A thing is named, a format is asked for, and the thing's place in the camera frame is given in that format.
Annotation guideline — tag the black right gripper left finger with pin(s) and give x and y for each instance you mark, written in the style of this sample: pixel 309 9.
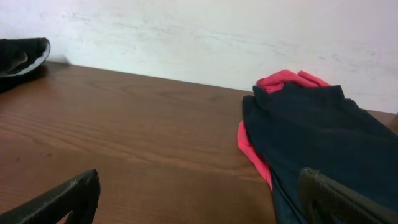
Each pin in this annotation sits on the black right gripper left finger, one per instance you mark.
pixel 76 200

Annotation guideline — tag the orange red garment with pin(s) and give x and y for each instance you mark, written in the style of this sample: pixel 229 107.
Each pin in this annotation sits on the orange red garment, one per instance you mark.
pixel 270 84

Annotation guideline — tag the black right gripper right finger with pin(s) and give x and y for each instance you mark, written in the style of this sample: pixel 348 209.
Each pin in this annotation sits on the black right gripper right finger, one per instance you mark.
pixel 325 200

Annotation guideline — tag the navy blue shorts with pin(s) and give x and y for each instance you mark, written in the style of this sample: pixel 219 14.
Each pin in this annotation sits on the navy blue shorts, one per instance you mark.
pixel 319 128

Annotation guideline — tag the black shorts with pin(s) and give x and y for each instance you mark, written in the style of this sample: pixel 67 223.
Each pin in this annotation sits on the black shorts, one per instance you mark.
pixel 21 60

